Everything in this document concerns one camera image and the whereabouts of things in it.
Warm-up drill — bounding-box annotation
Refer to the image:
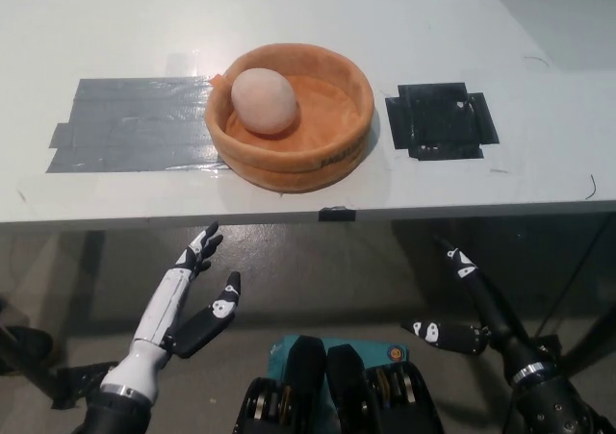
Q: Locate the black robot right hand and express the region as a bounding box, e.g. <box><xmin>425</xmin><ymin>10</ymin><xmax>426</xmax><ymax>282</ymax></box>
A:
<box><xmin>400</xmin><ymin>233</ymin><xmax>559</xmax><ymax>387</ymax></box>

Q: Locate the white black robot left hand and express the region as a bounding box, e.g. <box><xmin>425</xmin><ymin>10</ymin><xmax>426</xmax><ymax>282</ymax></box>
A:
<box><xmin>99</xmin><ymin>219</ymin><xmax>243</xmax><ymax>401</ymax></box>

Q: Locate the pale pink plush dumpling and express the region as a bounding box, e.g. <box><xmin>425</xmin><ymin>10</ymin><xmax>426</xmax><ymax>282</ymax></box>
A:
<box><xmin>230</xmin><ymin>66</ymin><xmax>303</xmax><ymax>136</ymax></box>

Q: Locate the black teal robot torso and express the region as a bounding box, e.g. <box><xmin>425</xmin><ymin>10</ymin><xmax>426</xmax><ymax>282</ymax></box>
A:
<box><xmin>234</xmin><ymin>335</ymin><xmax>444</xmax><ymax>434</ymax></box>

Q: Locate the black floor tape patch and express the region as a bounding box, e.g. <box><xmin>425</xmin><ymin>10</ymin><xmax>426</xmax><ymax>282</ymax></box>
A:
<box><xmin>50</xmin><ymin>360</ymin><xmax>118</xmax><ymax>410</ymax></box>

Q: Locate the dark rounded object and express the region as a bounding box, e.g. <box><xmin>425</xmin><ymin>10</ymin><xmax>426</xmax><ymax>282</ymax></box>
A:
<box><xmin>0</xmin><ymin>325</ymin><xmax>54</xmax><ymax>375</ymax></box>

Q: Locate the orange plush round basket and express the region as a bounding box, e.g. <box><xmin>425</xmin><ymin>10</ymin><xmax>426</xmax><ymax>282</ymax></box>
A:
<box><xmin>205</xmin><ymin>42</ymin><xmax>375</xmax><ymax>193</ymax></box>

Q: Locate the small black tape strip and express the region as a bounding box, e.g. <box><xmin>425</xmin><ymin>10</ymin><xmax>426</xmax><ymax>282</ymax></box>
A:
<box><xmin>319</xmin><ymin>206</ymin><xmax>357</xmax><ymax>222</ymax></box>

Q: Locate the black tape square patch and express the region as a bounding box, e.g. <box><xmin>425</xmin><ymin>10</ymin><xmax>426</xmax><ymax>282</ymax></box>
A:
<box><xmin>386</xmin><ymin>82</ymin><xmax>501</xmax><ymax>161</ymax></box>

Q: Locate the black metal frame beam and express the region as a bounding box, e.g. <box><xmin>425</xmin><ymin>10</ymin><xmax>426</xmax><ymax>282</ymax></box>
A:
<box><xmin>560</xmin><ymin>303</ymin><xmax>616</xmax><ymax>380</ymax></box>

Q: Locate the grey duct tape patch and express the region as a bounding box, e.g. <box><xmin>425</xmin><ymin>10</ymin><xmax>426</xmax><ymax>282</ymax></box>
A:
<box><xmin>46</xmin><ymin>76</ymin><xmax>231</xmax><ymax>174</ymax></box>

